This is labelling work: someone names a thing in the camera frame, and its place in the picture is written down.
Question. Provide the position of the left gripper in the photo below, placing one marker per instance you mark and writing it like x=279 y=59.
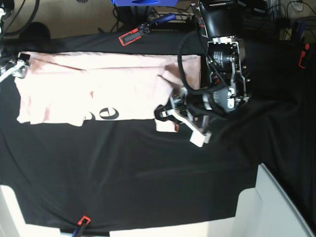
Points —
x=187 y=109

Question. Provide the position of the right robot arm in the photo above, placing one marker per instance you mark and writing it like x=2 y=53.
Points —
x=6 y=9

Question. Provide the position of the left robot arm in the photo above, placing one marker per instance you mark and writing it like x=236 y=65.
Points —
x=221 y=22

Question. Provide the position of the black table cloth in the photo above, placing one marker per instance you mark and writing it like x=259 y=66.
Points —
x=125 y=175

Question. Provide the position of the red black clamp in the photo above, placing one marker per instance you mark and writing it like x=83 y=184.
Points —
x=133 y=35

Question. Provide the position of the red clamp at right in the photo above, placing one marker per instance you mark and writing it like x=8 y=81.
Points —
x=304 y=56

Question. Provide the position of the red blue front clamp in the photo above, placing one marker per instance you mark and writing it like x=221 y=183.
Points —
x=81 y=226

